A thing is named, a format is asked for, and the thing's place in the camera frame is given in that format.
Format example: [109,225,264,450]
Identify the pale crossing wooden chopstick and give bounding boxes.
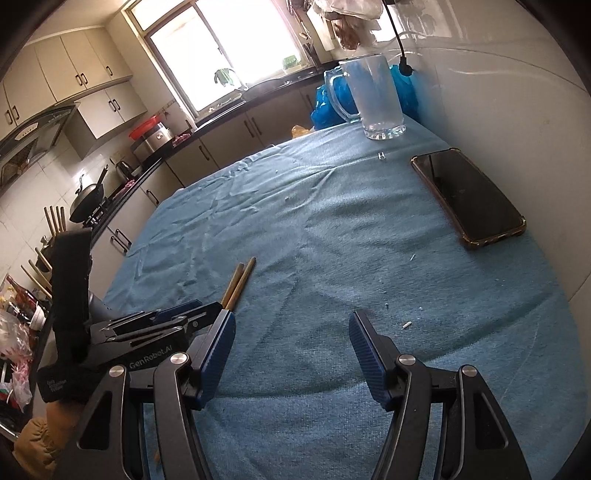
[49,206,61,234]

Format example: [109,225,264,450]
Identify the lower kitchen cabinets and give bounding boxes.
[91,74,321,282]

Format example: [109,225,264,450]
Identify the kitchen cabinets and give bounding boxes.
[91,74,321,282]
[1,28,146,158]

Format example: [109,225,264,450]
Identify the upper kitchen cabinets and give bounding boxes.
[1,28,146,158]

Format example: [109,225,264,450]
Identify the kitchen window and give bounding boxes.
[124,1,312,119]

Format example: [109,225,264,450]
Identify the person left hand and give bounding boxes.
[46,401,84,448]

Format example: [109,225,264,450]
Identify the dark metal utensil holder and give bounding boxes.
[85,291,119,327]

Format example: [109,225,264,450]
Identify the sauce bottles on counter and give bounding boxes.
[1,274,46,332]

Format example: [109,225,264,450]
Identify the black wok on stove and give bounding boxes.
[69,165,108,224]

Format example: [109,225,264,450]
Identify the black electric kettle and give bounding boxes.
[115,160,134,183]

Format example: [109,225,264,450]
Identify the steel rice cooker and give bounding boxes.
[131,122,174,162]

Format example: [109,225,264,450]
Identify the red plastic basin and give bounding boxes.
[128,115,160,141]

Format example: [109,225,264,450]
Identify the blue towel table cloth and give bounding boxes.
[104,122,588,479]

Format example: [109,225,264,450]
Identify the yellow plastic bag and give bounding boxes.
[290,125,315,139]

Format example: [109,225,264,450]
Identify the range hood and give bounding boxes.
[1,103,77,193]

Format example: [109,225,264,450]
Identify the black smartphone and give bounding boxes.
[410,148,527,250]

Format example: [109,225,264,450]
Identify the blue plastic bag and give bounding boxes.
[311,65,421,130]

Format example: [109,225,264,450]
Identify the clear glass beer mug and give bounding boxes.
[324,54,406,141]

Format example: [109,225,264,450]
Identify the hanging plastic bags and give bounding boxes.
[311,0,384,51]

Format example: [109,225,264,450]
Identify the black power cable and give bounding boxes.
[382,0,415,77]

